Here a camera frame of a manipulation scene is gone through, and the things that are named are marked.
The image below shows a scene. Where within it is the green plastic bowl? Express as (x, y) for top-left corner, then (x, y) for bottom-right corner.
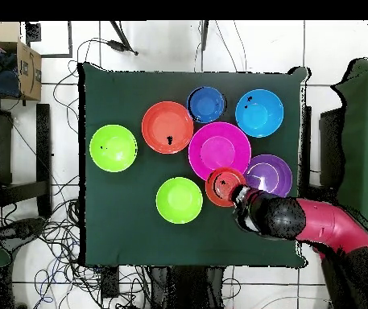
(155, 176), (204, 225)
(89, 124), (139, 173)

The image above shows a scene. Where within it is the small ribbed orange-red bowl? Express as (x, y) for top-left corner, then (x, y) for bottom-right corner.
(205, 166), (247, 208)

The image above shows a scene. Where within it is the small dark blue bowl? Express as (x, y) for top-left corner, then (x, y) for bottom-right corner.
(186, 85), (227, 124)

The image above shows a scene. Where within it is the pink plastic bowl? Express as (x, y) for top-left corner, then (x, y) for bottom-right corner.
(188, 121), (252, 182)

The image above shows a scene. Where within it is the large orange-red plastic bowl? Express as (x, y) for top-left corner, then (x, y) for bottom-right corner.
(141, 101), (195, 155)

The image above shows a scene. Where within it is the dark green tablecloth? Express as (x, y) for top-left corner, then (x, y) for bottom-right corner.
(77, 61), (310, 270)

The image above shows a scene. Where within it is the purple plastic bowl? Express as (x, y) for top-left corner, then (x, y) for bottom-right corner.
(243, 154), (293, 198)

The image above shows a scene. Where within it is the light blue plastic bowl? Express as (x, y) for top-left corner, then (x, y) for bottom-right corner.
(234, 89), (285, 138)

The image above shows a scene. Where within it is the black power adapter box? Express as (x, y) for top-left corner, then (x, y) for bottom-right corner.
(101, 266), (120, 299)

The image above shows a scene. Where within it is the black tripod leg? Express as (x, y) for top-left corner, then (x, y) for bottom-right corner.
(107, 20), (139, 56)
(200, 20), (210, 52)

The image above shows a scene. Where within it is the cardboard box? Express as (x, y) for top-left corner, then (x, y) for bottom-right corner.
(0, 21), (43, 101)

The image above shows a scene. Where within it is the dark blue bag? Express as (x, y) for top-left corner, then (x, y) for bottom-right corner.
(0, 52), (22, 99)

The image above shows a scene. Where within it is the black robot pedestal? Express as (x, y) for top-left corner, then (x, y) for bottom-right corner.
(151, 266), (226, 309)

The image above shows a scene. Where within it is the black table leg frame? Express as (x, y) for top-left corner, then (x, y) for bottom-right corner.
(299, 105), (343, 200)
(0, 102), (53, 220)

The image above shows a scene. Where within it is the black metal floor frame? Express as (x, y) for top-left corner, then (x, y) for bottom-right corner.
(24, 20), (74, 60)

